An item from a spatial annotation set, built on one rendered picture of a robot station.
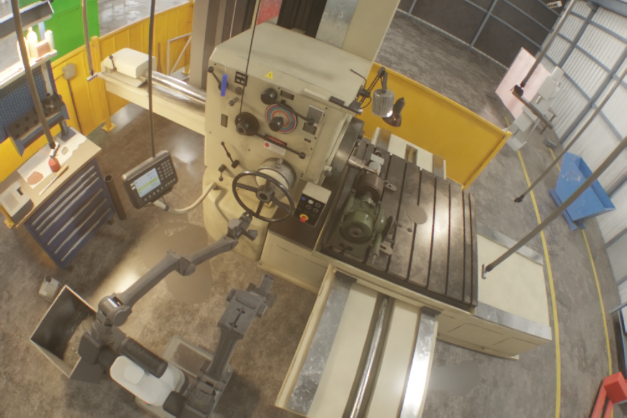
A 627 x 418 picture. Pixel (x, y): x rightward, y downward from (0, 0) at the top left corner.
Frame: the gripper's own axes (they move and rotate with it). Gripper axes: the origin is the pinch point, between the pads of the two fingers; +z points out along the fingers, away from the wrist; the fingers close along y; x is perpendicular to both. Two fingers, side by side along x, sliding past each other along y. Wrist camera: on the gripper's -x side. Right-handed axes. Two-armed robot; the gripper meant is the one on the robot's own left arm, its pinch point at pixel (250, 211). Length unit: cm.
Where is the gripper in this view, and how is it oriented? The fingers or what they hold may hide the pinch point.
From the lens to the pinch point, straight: 178.5
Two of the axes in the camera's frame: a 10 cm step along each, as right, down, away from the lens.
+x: -7.8, -5.9, -1.9
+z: 3.2, -6.4, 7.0
